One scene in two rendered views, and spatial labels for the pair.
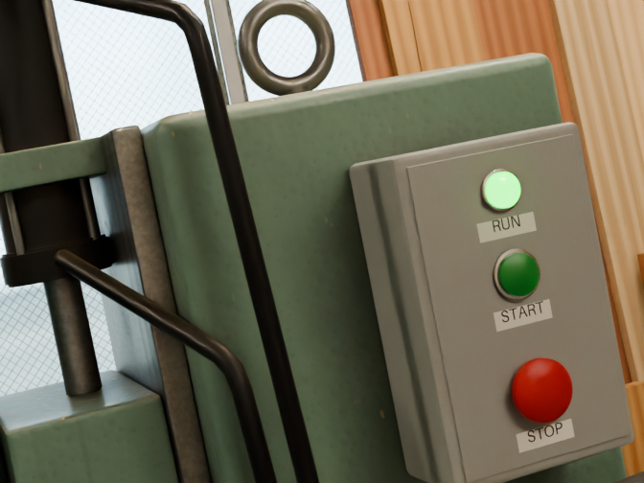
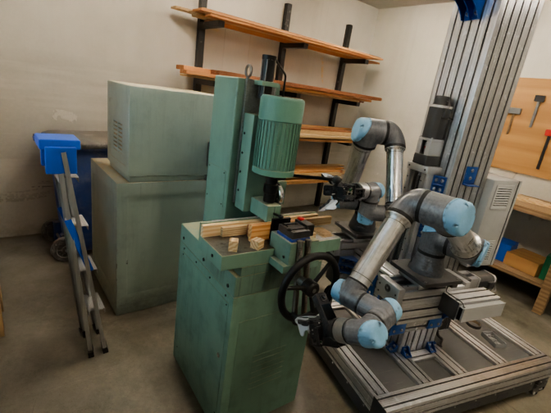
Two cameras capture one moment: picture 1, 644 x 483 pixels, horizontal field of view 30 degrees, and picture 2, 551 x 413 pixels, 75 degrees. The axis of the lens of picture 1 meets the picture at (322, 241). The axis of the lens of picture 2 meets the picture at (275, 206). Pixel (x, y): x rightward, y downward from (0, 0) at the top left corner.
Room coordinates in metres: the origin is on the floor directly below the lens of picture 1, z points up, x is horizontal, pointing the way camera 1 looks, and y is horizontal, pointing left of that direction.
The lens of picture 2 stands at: (1.04, 1.68, 1.49)
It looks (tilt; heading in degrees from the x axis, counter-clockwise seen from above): 18 degrees down; 252
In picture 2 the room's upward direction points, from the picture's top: 8 degrees clockwise
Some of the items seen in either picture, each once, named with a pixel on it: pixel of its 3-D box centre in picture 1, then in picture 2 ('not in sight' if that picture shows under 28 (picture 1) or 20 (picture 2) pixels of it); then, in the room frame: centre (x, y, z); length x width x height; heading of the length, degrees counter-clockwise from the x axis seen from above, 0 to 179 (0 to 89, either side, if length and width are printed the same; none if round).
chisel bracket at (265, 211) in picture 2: not in sight; (265, 210); (0.62, 0.25, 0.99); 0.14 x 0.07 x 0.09; 109
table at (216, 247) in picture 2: not in sight; (280, 247); (0.57, 0.37, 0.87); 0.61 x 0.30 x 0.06; 19
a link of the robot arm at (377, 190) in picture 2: not in sight; (371, 191); (0.16, 0.31, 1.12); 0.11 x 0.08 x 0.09; 19
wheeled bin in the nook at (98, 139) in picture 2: not in sight; (85, 192); (1.67, -1.45, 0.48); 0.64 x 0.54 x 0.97; 24
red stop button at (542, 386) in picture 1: (542, 390); not in sight; (0.55, -0.09, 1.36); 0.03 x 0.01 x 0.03; 109
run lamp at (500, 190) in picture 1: (503, 190); not in sight; (0.55, -0.09, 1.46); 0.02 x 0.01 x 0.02; 109
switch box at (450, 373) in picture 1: (491, 303); not in sight; (0.59, -0.08, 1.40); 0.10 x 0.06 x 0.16; 109
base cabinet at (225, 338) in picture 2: not in sight; (238, 320); (0.66, 0.16, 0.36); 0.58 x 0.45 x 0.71; 109
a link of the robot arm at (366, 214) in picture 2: not in sight; (370, 212); (0.14, 0.31, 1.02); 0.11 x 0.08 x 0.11; 169
